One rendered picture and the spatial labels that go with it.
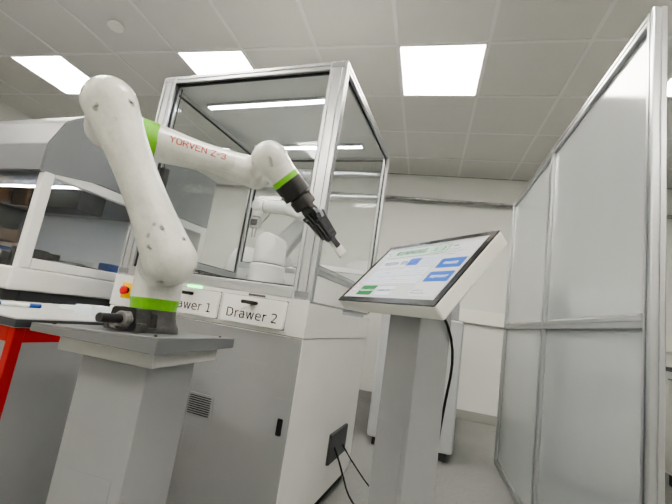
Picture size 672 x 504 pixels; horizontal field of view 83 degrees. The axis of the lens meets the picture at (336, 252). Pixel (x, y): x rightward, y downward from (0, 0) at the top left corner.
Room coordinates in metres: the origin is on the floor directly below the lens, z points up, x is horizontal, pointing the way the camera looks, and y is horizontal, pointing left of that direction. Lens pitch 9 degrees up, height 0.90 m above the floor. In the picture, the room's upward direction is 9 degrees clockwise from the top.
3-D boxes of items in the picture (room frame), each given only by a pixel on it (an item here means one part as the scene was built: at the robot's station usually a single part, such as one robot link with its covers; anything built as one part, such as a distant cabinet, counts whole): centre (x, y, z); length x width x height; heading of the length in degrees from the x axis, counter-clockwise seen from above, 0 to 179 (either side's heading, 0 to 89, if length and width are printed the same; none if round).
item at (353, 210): (1.93, -0.08, 1.52); 0.87 x 0.01 x 0.86; 159
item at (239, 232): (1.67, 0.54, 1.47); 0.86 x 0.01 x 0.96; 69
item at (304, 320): (2.10, 0.38, 0.87); 1.02 x 0.95 x 0.14; 69
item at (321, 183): (2.10, 0.38, 1.47); 1.02 x 0.95 x 1.04; 69
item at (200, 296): (1.66, 0.59, 0.87); 0.29 x 0.02 x 0.11; 69
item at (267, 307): (1.55, 0.29, 0.87); 0.29 x 0.02 x 0.11; 69
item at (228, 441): (2.10, 0.38, 0.40); 1.03 x 0.95 x 0.80; 69
